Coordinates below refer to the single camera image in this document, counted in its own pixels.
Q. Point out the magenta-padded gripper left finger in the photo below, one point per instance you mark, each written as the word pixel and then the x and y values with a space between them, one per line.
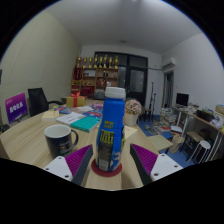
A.
pixel 61 166

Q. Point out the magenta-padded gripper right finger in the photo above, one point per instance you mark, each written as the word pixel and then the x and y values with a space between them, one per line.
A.
pixel 163 166

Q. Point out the blue white-capped drink bottle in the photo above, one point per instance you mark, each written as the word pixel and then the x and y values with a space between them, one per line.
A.
pixel 111 126

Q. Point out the dark mug with print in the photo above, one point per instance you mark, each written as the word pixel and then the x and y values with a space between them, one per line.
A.
pixel 60 143

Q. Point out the low wooden side table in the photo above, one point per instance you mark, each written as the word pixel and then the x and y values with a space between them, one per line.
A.
pixel 160 141

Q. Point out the brown paper bag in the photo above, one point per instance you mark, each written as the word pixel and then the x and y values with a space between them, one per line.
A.
pixel 176 144

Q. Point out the brown wooden stool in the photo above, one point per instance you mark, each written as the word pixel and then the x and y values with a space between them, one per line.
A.
pixel 193 136

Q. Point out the flat round red coaster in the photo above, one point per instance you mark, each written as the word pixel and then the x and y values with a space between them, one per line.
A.
pixel 106 173

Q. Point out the white round stool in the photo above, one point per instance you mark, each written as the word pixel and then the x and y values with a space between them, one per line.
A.
pixel 204 144

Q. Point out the beige notebook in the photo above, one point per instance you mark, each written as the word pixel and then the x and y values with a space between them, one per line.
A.
pixel 130 131

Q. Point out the pile of books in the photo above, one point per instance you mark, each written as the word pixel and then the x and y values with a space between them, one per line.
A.
pixel 168 118

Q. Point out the teal book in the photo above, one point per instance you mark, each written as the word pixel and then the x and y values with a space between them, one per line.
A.
pixel 85 124

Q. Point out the white book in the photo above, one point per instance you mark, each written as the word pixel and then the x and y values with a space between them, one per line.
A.
pixel 70 117

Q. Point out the cream book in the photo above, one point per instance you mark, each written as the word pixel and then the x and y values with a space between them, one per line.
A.
pixel 50 115

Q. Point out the blue book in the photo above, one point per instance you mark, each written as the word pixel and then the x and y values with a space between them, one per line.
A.
pixel 92 115

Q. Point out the long wooden-topped white desk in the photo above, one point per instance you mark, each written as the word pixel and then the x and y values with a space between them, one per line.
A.
pixel 208 125

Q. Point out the white pot of flowers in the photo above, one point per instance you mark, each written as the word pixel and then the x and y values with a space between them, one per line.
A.
pixel 132 110

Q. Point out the yellow red-ribboned gift box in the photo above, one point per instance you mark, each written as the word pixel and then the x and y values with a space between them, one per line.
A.
pixel 75 101

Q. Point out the black computer monitor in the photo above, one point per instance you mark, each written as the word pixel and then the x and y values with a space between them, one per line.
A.
pixel 182 99

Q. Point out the black office chair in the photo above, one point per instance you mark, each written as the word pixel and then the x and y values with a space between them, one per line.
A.
pixel 37 100

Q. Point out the purple sign board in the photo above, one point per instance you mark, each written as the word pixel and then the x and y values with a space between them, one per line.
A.
pixel 16 107

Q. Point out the black-framed glass doors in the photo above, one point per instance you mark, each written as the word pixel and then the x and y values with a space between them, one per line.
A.
pixel 136 80

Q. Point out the wooden shelf unit with trophies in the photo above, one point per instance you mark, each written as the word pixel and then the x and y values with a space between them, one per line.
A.
pixel 96 80

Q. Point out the white wall air conditioner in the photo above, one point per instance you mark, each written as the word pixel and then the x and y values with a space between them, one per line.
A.
pixel 169 62

